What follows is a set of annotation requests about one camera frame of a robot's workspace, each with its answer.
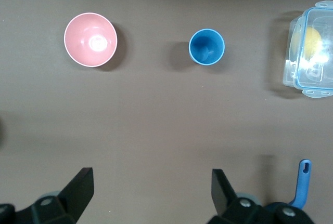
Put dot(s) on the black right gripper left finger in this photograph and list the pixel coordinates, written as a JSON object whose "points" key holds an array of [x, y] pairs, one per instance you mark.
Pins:
{"points": [[74, 200]]}

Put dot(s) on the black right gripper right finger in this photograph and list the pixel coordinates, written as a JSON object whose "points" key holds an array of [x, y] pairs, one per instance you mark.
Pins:
{"points": [[226, 203]]}

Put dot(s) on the pink bowl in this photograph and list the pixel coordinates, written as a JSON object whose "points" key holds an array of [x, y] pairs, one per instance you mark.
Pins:
{"points": [[89, 39]]}

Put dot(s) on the brown table cover sheet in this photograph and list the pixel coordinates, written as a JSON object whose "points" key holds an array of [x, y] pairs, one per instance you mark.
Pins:
{"points": [[156, 117]]}

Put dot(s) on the clear plastic container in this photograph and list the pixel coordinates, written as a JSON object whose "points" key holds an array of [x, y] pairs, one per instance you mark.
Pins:
{"points": [[312, 78]]}

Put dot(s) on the blue cup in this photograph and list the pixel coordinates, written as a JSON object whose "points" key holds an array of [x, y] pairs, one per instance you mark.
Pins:
{"points": [[206, 47]]}

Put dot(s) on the yellow round food item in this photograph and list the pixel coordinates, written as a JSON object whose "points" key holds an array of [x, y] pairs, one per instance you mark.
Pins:
{"points": [[310, 42]]}

